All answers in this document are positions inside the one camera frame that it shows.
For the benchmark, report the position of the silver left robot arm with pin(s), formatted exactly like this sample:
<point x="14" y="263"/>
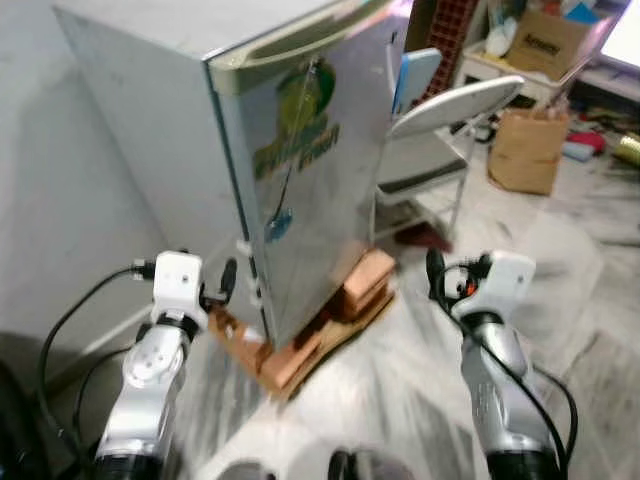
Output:
<point x="145" y="390"/>

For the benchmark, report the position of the light blue plastic container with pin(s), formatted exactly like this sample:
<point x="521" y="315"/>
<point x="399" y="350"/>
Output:
<point x="418" y="75"/>

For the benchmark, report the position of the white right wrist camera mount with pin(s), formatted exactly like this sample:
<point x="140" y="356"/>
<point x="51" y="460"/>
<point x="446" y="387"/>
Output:
<point x="505" y="280"/>

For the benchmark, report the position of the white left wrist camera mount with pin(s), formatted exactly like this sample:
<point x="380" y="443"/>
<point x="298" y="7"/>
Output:
<point x="177" y="280"/>

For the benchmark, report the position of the brown cardboard box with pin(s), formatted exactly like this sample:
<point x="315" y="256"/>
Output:
<point x="548" y="42"/>

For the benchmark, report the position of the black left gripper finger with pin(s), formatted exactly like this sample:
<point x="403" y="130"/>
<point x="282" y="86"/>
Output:
<point x="229" y="278"/>

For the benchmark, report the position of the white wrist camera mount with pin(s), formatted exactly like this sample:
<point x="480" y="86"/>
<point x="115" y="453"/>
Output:
<point x="177" y="280"/>
<point x="505" y="280"/>

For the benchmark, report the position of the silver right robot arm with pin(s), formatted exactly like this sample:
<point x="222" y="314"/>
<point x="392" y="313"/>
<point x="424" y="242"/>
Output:
<point x="500" y="400"/>

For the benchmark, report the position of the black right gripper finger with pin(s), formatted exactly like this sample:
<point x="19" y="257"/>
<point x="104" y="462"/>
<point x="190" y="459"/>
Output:
<point x="435" y="272"/>

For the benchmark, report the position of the small silver fridge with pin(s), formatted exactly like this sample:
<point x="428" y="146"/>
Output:
<point x="160" y="130"/>

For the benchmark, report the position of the white folding chair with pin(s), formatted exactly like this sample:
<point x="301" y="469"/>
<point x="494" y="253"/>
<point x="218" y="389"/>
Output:
<point x="450" y="108"/>

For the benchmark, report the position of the red lattice panel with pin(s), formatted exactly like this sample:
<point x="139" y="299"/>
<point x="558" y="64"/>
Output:
<point x="447" y="40"/>

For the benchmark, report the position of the white bright screen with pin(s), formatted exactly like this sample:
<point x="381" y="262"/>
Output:
<point x="625" y="35"/>

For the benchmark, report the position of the red cloth item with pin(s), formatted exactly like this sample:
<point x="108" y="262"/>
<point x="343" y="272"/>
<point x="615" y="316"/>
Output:
<point x="588" y="142"/>

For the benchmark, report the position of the gold metal can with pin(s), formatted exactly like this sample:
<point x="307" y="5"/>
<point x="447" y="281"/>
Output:
<point x="628" y="150"/>

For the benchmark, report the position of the brown paper bag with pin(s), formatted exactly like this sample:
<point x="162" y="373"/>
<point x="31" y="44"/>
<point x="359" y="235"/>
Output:
<point x="527" y="152"/>

